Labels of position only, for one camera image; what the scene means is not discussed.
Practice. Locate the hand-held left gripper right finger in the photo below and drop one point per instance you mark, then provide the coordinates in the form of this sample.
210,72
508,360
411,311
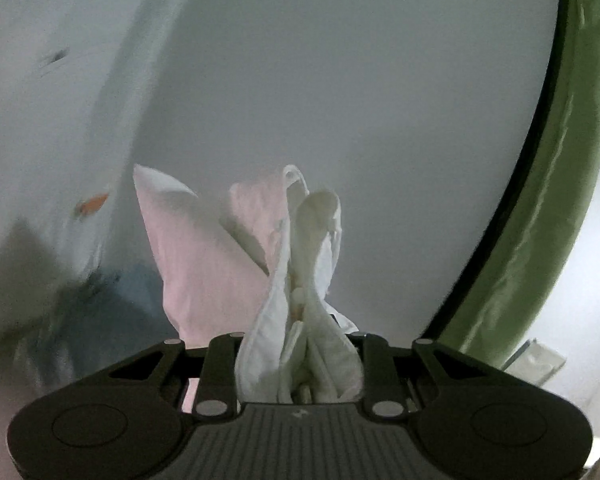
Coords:
375,362

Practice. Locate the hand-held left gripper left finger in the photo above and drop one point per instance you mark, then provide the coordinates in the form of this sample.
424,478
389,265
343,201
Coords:
224,362

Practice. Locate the white garment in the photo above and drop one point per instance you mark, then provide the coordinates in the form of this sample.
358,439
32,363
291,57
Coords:
290,280

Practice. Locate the small white box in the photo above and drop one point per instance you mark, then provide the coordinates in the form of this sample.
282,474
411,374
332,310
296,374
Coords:
537,362

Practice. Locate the green table edge band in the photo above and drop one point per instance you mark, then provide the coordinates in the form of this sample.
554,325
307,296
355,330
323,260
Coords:
540,200

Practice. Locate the carrot print white sheet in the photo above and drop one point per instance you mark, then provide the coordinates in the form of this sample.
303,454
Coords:
45,135

